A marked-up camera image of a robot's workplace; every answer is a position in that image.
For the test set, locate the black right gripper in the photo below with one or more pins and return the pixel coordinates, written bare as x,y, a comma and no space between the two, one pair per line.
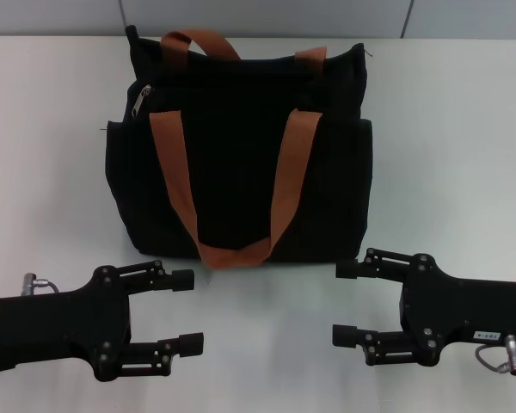
456,310

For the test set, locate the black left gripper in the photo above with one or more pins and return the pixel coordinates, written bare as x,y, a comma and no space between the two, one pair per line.
60,327

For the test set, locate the silver zipper pull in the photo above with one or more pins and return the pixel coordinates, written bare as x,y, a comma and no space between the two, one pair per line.
141,101

